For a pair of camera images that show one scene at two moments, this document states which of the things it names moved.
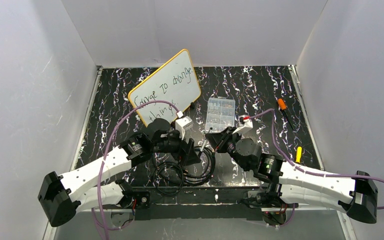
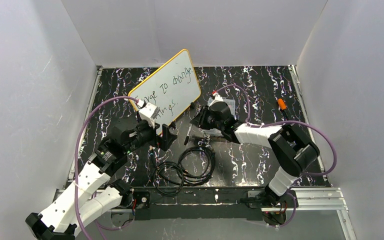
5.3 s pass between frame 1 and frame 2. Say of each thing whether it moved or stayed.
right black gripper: moved
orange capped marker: stayed
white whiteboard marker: moved
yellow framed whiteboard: stayed
